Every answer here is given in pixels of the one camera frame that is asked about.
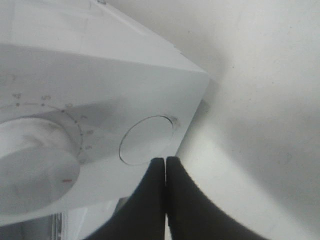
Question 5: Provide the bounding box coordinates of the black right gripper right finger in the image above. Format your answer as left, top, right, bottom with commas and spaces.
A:
166, 157, 264, 240

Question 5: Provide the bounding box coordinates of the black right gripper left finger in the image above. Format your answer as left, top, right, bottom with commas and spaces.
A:
88, 158, 166, 240

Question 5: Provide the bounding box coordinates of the round white door button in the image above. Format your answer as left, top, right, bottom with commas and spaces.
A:
118, 115, 174, 166

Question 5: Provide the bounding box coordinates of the lower white timer knob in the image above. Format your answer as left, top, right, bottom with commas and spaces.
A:
0, 118, 80, 215

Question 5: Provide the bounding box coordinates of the white microwave oven body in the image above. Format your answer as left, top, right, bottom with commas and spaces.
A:
0, 0, 210, 240

